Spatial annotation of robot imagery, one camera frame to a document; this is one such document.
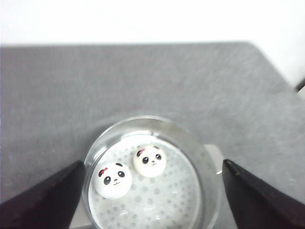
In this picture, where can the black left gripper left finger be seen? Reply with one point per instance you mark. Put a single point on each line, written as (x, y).
(49, 204)

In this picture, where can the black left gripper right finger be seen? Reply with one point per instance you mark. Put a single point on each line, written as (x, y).
(257, 205)

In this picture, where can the stainless steel steamer pot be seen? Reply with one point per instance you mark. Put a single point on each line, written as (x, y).
(187, 195)

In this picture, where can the cream panda bun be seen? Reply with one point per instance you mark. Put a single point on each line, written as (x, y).
(150, 161)

